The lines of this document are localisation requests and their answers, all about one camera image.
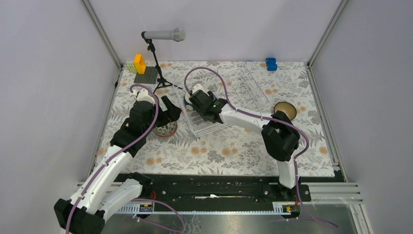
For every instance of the black microphone tripod stand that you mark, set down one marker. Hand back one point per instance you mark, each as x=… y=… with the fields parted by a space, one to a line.
x=162 y=82

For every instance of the blue white patterned bowl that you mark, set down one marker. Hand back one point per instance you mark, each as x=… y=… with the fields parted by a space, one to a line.
x=174 y=123

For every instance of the grey toy baseplate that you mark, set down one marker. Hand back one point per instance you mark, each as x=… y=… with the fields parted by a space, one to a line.
x=150 y=76

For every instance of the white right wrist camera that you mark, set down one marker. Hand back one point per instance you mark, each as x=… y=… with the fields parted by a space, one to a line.
x=199 y=87

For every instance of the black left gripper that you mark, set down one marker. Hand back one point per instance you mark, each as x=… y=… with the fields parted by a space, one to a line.
x=172 y=114

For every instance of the teal and cream bowl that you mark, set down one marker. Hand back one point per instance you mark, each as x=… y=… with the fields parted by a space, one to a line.
x=187 y=103

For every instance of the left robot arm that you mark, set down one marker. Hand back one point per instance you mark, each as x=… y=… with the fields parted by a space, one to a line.
x=88 y=209

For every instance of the red patterned bowl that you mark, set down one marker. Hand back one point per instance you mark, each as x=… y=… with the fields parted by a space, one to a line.
x=165 y=131

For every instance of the light green toy brick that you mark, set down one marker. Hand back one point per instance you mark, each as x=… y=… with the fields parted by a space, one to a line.
x=131 y=67

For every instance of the grey microphone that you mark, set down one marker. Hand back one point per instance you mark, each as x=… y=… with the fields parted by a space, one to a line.
x=176 y=35

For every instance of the black gold-rimmed bowl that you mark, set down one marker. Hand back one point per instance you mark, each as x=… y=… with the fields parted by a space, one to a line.
x=286 y=107

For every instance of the floral tablecloth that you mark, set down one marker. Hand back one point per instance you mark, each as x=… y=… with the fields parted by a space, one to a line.
x=234 y=150

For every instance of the yellow toy brick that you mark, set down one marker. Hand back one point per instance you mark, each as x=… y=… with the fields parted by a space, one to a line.
x=140 y=64

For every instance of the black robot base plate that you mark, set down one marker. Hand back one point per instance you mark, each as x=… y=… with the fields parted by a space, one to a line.
x=219 y=193

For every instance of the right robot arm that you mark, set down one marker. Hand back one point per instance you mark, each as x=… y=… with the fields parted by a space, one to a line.
x=280 y=139

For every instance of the blue toy brick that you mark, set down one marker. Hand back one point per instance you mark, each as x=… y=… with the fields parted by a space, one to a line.
x=271 y=64

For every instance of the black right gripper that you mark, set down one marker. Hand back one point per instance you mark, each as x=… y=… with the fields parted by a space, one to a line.
x=212 y=96

